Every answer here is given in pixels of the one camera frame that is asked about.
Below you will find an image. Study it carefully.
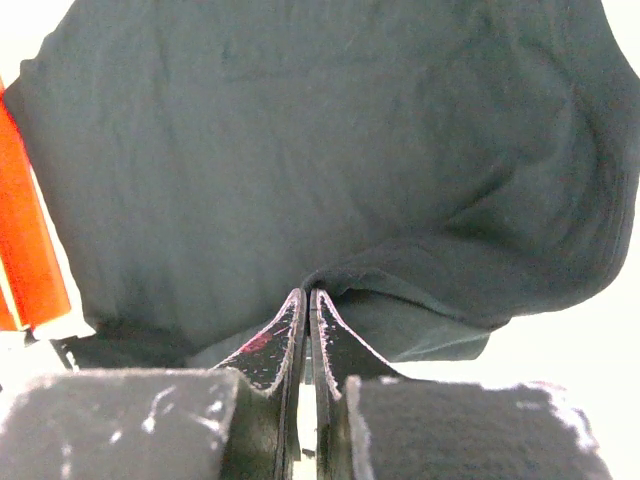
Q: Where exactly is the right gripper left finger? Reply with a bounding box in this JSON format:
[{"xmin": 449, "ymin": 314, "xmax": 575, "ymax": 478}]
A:
[{"xmin": 1, "ymin": 289, "xmax": 307, "ymax": 479}]

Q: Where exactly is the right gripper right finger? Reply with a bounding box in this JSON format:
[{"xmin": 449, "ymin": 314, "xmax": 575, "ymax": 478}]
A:
[{"xmin": 309, "ymin": 289, "xmax": 610, "ymax": 480}]

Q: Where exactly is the black t-shirt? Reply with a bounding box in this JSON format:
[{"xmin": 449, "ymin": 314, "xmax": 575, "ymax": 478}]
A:
[{"xmin": 5, "ymin": 1, "xmax": 639, "ymax": 368}]

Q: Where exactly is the red plastic bin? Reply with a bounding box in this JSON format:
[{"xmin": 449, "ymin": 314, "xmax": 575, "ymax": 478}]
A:
[{"xmin": 1, "ymin": 104, "xmax": 71, "ymax": 332}]

